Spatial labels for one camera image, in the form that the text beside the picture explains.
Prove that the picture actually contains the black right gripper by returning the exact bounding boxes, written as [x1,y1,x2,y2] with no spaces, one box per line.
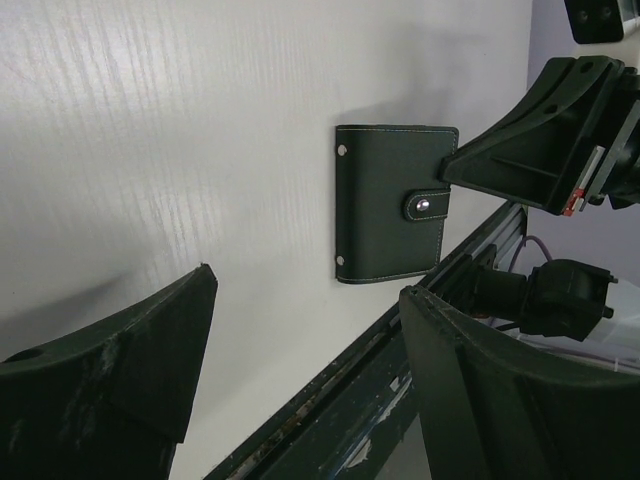
[439,56,639,215]

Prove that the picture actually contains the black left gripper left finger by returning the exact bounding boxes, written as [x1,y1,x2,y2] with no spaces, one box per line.
[1,264,218,479]

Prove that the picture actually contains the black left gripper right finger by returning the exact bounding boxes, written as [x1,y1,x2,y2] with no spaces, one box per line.
[399,286,639,479]

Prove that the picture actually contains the black leather card holder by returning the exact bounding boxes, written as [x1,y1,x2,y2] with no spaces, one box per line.
[335,124,459,284]

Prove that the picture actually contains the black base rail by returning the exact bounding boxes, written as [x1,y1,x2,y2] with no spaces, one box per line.
[202,202,531,480]

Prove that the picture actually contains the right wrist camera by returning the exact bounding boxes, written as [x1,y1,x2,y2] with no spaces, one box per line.
[564,0,639,45]

